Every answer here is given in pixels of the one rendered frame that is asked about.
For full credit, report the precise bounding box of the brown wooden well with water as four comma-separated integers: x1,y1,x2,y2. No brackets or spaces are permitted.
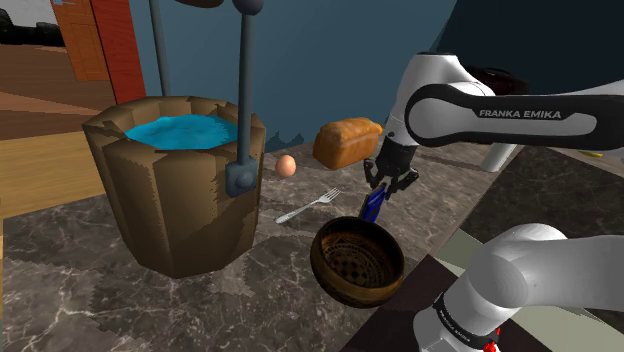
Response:
81,0,268,280

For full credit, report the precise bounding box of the brown bread loaf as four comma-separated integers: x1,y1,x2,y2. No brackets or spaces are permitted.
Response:
311,116,384,171

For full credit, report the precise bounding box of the patterned brown wooden bowl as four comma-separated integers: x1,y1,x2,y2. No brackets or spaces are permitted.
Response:
309,216,406,310

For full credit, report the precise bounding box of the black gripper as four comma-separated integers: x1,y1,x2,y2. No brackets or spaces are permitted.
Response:
362,136,421,200

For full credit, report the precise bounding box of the blue handled utensil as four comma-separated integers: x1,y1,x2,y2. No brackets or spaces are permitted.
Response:
358,184,389,224

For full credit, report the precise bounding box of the orange wooden door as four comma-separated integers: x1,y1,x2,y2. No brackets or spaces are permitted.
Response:
50,0,147,105

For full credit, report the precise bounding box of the silver fork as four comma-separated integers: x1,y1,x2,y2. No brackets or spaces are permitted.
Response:
274,187,342,225

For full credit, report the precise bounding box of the brown egg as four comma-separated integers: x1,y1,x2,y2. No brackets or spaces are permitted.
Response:
274,154,298,179

